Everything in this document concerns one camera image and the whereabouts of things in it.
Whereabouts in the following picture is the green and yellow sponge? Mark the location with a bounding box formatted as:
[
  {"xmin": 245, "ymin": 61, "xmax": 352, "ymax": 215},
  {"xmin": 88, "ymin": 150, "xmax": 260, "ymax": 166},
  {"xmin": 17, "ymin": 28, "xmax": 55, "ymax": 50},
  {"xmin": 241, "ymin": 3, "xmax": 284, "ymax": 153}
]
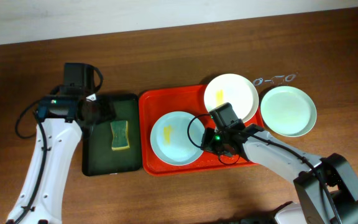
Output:
[{"xmin": 110, "ymin": 120, "xmax": 130, "ymax": 151}]

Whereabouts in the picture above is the light blue plate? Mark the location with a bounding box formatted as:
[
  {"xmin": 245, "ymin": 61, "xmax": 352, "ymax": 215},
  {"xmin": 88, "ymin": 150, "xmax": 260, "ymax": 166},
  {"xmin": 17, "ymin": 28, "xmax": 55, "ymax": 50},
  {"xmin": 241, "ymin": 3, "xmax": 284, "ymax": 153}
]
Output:
[{"xmin": 150, "ymin": 111, "xmax": 205, "ymax": 166}]

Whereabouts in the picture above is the pale green plate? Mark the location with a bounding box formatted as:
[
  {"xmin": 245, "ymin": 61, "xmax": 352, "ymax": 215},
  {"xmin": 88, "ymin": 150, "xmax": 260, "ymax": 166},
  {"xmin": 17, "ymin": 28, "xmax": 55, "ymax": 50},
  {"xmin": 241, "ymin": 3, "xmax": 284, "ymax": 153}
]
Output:
[{"xmin": 260, "ymin": 86, "xmax": 317, "ymax": 137}]

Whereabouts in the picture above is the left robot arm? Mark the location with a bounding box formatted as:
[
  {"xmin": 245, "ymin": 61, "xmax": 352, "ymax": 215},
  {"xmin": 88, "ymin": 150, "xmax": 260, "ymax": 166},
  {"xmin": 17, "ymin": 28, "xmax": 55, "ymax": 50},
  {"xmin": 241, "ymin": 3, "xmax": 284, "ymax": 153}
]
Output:
[{"xmin": 6, "ymin": 63, "xmax": 115, "ymax": 223}]

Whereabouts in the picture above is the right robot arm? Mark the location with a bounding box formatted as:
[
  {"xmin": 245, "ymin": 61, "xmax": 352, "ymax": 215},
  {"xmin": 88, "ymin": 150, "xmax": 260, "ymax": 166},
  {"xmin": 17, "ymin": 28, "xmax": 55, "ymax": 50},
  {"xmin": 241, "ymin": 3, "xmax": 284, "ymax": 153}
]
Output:
[{"xmin": 201, "ymin": 103, "xmax": 358, "ymax": 223}]

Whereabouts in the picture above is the dark green plastic tray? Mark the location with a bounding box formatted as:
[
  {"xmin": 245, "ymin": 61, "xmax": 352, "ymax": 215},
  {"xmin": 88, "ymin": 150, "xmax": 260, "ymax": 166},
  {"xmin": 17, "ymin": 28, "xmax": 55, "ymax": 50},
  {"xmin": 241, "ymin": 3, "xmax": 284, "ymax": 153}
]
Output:
[{"xmin": 82, "ymin": 93, "xmax": 142, "ymax": 176}]

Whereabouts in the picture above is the red plastic tray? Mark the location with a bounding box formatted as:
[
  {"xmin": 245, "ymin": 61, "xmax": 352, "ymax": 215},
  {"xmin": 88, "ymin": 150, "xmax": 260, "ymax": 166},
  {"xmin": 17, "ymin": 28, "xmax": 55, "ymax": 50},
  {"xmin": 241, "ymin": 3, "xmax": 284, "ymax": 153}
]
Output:
[{"xmin": 139, "ymin": 85, "xmax": 253, "ymax": 176}]

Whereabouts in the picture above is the cream white plate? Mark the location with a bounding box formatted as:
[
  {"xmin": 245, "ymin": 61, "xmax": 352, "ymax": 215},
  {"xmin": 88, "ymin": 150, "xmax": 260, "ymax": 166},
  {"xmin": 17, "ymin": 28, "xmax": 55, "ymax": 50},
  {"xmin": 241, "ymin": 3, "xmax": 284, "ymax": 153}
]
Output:
[{"xmin": 204, "ymin": 73, "xmax": 259, "ymax": 123}]

